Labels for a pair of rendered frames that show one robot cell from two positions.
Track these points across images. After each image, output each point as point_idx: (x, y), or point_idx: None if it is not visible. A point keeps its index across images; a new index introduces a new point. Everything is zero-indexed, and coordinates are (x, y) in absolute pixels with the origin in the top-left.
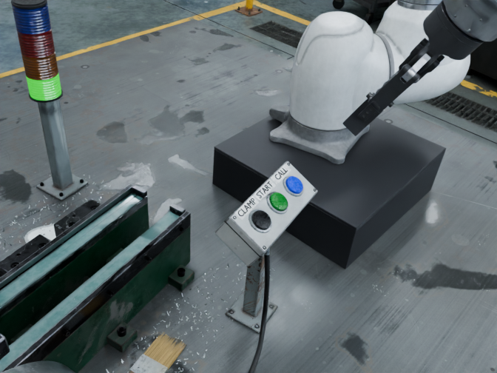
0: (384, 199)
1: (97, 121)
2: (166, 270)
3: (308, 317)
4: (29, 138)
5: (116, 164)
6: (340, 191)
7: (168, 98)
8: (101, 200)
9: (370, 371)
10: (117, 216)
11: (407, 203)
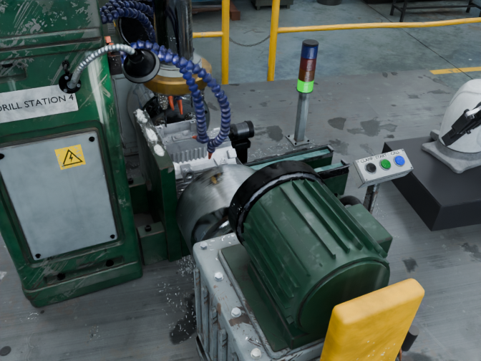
0: (472, 199)
1: (331, 114)
2: None
3: (392, 241)
4: (292, 113)
5: (330, 138)
6: (446, 185)
7: (379, 113)
8: None
9: (410, 276)
10: (314, 156)
11: None
